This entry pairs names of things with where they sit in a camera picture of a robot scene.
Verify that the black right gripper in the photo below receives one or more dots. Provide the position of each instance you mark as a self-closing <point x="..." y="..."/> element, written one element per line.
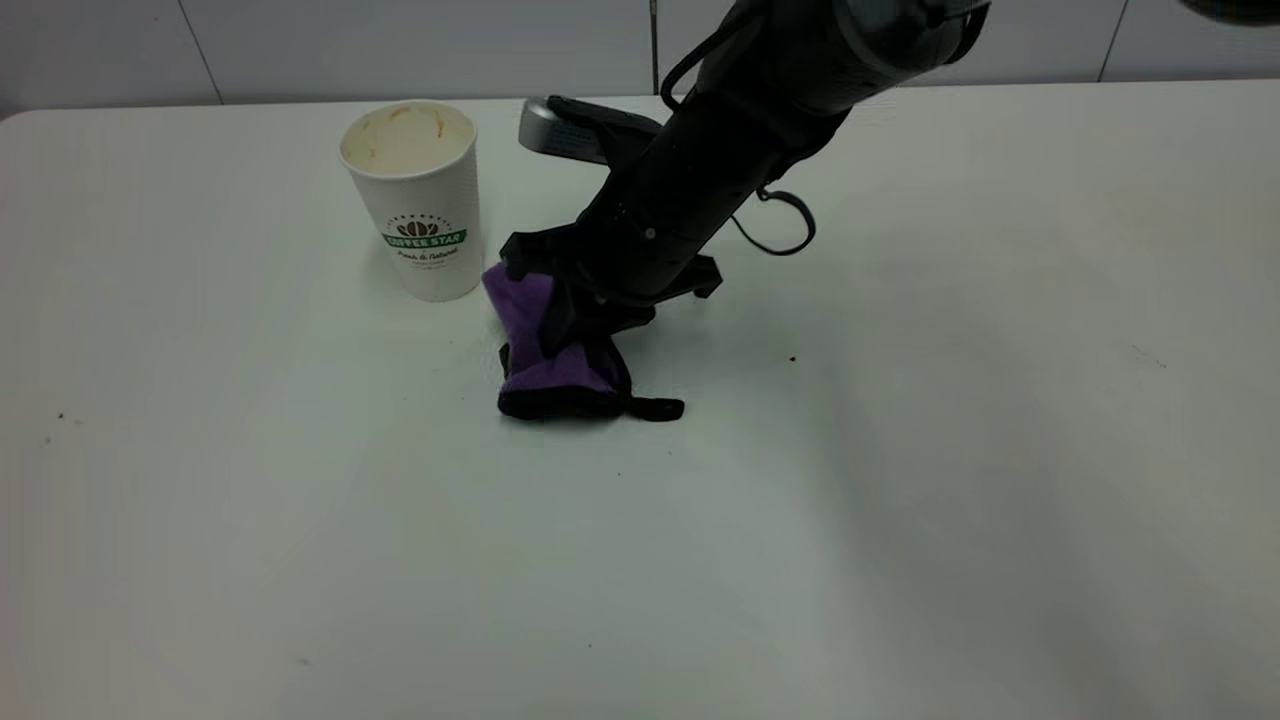
<point x="660" y="210"/>

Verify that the purple cloth with black trim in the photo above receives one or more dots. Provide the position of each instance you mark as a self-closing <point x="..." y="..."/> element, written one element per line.
<point x="545" y="375"/>

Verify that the white paper coffee cup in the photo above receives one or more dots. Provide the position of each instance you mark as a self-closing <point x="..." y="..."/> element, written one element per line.
<point x="425" y="200"/>

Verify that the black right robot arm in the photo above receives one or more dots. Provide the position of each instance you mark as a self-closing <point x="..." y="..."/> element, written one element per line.
<point x="870" y="40"/>

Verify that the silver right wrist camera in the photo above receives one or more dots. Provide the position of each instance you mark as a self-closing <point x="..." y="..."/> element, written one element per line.
<point x="555" y="128"/>

